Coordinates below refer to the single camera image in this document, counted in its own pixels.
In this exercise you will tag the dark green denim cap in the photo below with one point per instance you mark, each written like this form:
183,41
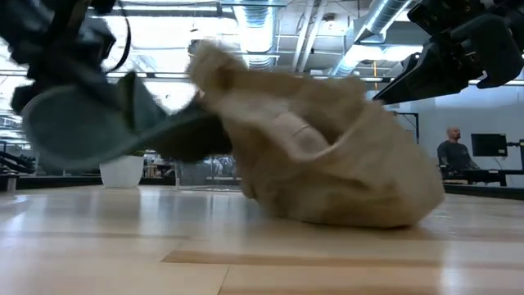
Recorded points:
82,131

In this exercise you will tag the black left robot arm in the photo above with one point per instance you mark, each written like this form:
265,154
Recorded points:
49,28

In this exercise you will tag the silver spiral ceiling duct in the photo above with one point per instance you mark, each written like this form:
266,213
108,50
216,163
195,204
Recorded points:
385,12

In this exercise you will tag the overhead frame light bar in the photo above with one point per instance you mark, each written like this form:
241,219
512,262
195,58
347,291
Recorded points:
163,75

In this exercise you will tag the black background rig frame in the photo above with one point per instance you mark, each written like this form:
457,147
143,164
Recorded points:
417,127

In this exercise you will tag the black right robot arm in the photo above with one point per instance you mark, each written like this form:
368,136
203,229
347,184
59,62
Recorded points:
499,45

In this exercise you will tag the black background robot arm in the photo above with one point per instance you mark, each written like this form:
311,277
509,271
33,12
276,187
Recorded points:
16,164

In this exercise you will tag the green plant in white pot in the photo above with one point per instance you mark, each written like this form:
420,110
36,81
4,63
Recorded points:
120,172

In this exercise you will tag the small grey post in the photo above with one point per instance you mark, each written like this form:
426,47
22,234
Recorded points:
11,183

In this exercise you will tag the silver corrugated ceiling duct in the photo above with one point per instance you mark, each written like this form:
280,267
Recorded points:
256,24

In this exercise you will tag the yellow hanging pendant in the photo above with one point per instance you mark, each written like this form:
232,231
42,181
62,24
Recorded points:
374,67

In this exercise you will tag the person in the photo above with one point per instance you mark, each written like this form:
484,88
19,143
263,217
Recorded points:
454,155

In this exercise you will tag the dark background desk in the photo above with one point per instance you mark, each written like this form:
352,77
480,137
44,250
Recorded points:
483,176

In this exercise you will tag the black monitor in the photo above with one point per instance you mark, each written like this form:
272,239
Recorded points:
489,144

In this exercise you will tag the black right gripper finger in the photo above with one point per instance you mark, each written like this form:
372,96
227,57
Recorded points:
434,73

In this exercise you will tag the beige cotton cap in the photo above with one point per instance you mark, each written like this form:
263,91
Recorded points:
348,184

